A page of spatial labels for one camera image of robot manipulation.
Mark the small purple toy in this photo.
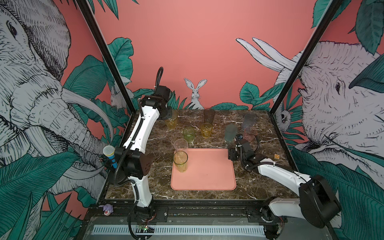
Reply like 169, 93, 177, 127
99, 204, 114, 216

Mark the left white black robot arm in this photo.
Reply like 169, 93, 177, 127
112, 86, 172, 217

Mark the clear glass tumbler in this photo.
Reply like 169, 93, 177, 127
174, 139, 189, 153

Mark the right black frame post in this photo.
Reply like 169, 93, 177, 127
269, 0, 343, 115

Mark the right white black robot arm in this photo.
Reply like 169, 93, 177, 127
228, 134, 342, 228

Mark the light green tall glass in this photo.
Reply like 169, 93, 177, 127
173, 151, 188, 173

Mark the yellow short glass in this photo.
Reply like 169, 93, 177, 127
201, 123, 213, 138

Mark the pink glass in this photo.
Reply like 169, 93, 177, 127
243, 128, 257, 143

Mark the left black frame post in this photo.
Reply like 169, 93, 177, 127
76, 0, 136, 114

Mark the white ventilation grille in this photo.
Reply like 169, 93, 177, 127
91, 225, 265, 237

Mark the dark brown glass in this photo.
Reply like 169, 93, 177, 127
203, 108, 216, 125

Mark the black frame post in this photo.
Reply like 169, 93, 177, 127
269, 0, 343, 115
76, 0, 136, 114

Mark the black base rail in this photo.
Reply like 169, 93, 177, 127
83, 198, 328, 224

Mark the pink square tray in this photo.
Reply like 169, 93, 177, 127
171, 149, 237, 191

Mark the teal wine glass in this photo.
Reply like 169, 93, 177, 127
225, 124, 238, 143

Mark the grey tall glass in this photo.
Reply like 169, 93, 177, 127
242, 112, 257, 131

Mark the amber tall glass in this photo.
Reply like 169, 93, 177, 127
165, 109, 178, 130

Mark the blue yellow toy microphone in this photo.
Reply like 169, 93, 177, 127
103, 145, 118, 169

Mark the green short glass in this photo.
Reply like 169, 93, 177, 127
183, 127, 195, 143

